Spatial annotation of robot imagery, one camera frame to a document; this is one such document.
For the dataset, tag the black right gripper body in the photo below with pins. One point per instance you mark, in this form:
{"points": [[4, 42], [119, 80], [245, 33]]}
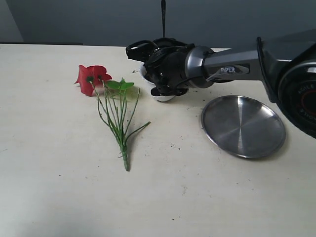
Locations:
{"points": [[165, 66]]}

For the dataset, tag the steel spork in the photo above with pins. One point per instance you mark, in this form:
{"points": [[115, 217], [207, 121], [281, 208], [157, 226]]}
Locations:
{"points": [[163, 16]]}

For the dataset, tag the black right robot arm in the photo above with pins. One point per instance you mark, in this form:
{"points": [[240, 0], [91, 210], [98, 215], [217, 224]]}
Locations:
{"points": [[286, 66]]}

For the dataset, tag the white plastic flower pot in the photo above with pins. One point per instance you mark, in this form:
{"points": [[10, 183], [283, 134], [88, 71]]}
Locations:
{"points": [[151, 88]]}

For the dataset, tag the red artificial flower with stems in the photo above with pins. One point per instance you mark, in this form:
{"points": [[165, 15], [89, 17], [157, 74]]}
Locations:
{"points": [[112, 104]]}

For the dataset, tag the round steel plate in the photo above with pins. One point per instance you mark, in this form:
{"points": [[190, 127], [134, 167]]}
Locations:
{"points": [[243, 127]]}

